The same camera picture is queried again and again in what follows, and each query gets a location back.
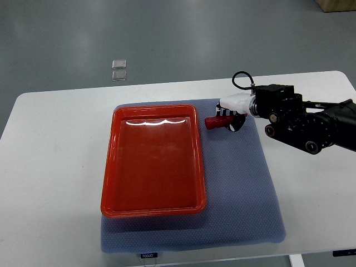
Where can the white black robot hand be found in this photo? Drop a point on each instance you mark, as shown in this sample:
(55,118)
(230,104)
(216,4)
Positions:
(237,106)

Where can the red pepper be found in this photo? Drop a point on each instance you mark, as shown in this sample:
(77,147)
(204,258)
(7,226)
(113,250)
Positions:
(219,122)

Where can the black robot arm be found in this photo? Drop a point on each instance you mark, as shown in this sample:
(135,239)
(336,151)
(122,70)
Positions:
(305,125)

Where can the red plastic tray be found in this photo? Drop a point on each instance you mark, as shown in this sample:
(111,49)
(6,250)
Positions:
(154,163)

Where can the blue-grey mesh mat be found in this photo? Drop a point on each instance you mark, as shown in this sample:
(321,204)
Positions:
(242,207)

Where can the upper metal floor plate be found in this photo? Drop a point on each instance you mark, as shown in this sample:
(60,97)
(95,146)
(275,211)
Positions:
(118,64)

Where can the cardboard box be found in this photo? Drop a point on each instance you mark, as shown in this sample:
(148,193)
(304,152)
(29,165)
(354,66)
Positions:
(328,6)

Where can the white table leg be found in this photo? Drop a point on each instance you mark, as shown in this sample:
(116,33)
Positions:
(296,260)

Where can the black table label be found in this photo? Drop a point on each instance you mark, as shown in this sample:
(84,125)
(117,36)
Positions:
(148,255)

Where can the black label at right edge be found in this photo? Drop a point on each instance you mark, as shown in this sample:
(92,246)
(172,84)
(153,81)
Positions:
(340,253)

